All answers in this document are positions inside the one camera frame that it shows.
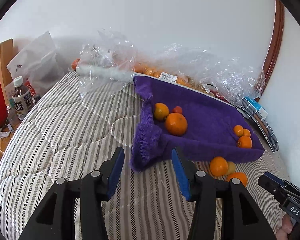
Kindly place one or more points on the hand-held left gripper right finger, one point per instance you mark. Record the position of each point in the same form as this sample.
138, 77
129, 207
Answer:
181, 175

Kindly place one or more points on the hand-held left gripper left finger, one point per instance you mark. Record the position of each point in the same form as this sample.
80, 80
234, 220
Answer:
116, 172

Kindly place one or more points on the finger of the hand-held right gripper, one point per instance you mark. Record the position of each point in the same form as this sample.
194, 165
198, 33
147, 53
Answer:
267, 183

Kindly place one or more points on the small yellow-green fruit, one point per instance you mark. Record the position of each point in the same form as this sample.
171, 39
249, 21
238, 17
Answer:
231, 167
246, 132

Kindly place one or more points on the large orange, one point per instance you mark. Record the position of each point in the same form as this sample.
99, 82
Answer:
176, 123

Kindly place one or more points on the purple towel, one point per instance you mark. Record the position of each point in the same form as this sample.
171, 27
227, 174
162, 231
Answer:
205, 115

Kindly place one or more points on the small red tomato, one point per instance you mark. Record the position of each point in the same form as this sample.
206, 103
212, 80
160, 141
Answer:
177, 109

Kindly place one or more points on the yellowish orange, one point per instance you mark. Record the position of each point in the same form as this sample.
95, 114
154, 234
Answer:
161, 111

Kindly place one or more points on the bag of small yellow fruits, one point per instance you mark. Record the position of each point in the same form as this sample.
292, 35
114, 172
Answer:
205, 88

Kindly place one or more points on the person's right hand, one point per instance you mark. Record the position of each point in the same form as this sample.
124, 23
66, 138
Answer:
285, 227

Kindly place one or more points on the blue white checked cloth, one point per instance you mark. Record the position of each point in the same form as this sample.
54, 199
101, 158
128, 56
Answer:
263, 126

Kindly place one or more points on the blue tissue pack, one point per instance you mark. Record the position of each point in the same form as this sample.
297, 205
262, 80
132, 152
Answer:
257, 106

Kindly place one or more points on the white price label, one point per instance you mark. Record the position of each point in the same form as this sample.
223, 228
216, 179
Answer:
168, 76

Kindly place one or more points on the pile of bagged oranges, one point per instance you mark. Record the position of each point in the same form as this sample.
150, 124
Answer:
150, 70

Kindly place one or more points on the large clear plastic bag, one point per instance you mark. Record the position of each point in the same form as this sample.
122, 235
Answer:
215, 67

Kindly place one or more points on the orange behind plastic bag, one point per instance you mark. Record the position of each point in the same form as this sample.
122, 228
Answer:
75, 64

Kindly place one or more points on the dark bottle with red label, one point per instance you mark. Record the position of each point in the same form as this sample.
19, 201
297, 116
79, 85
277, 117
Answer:
32, 90

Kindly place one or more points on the small clear plastic bag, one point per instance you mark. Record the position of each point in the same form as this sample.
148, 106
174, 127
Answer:
107, 52

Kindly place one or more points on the small white tube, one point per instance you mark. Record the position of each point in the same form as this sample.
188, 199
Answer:
1, 134

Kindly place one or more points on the tea bottle with white cap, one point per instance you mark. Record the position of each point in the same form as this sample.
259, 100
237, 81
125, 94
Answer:
20, 97

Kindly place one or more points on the white plastic bag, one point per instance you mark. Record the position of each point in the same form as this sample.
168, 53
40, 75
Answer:
37, 60

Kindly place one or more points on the brown wooden door frame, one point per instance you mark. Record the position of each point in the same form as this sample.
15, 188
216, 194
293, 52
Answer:
272, 47

